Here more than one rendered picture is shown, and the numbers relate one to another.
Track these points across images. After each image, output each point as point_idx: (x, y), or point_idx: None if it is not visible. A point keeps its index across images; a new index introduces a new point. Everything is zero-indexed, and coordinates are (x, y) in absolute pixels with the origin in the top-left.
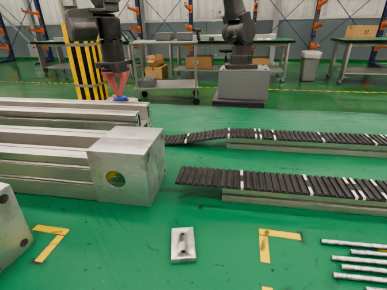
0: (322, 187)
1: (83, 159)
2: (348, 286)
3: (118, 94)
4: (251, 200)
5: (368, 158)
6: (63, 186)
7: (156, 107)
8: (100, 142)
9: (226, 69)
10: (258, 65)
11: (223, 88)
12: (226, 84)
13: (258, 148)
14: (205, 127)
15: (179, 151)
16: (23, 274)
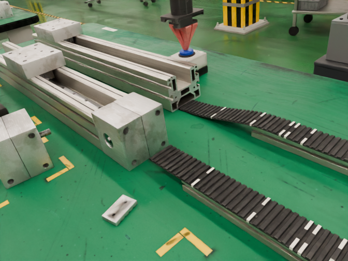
0: (267, 220)
1: (91, 118)
2: None
3: (184, 47)
4: (203, 201)
5: None
6: (86, 133)
7: (235, 62)
8: (105, 107)
9: (344, 19)
10: None
11: (334, 47)
12: (339, 42)
13: (284, 147)
14: (259, 102)
15: (202, 125)
16: (37, 184)
